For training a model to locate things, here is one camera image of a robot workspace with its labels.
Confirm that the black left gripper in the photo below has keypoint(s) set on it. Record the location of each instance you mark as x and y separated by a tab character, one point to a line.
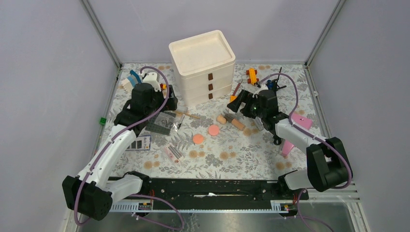
171	101

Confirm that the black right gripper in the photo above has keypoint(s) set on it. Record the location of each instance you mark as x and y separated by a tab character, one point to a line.
234	105

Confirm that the white drawer organizer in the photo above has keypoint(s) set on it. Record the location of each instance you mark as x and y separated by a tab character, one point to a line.
203	67

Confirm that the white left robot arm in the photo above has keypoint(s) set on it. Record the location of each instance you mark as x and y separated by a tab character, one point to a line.
89	193

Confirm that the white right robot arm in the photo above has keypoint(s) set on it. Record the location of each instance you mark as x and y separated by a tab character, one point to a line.
327	162

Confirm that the beige makeup sponge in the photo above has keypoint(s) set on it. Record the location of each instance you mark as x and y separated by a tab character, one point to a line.
221	119

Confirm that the pink round makeup puff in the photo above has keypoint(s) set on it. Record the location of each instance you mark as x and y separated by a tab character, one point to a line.
213	130

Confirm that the gold thin makeup pencil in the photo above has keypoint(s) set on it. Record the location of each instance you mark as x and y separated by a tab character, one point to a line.
186	114

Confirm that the orange round makeup puff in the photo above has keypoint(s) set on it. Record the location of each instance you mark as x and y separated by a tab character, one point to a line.
198	139

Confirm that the orange white cream tube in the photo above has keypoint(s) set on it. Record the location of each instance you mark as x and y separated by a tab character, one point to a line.
232	98

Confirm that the beige foundation bottle grey cap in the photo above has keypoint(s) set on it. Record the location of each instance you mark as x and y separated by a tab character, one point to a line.
236	123

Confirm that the red lip gloss tube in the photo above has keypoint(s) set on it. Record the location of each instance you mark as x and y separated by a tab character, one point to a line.
237	88

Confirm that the blue white stacked bricks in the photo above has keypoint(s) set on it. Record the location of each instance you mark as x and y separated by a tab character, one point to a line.
133	79

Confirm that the silver toy microphone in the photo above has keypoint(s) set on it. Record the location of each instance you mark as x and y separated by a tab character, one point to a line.
258	124

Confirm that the dark grey brick baseplate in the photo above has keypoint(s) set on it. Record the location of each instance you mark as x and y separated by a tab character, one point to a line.
155	128

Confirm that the clear bag with tweezers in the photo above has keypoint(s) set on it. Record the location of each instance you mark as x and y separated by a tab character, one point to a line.
168	120

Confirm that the yellow red toy brick car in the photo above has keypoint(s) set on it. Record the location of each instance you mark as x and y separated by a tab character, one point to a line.
252	76

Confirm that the clear bottle black cap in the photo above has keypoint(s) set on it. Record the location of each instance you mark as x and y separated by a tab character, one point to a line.
182	109

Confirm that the clear black mascara tube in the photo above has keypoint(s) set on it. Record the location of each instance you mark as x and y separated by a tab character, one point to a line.
180	122

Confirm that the blue toy brick car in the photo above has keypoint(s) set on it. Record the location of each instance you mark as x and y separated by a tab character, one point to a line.
271	85

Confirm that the green small cube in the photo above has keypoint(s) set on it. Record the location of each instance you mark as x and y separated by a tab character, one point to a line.
102	121

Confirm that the false eyelash box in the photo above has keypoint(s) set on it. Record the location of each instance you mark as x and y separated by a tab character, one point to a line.
173	153

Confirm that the pink plastic scoop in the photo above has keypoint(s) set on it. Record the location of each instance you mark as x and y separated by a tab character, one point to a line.
293	137

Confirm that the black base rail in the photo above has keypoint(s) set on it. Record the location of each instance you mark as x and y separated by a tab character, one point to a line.
214	194

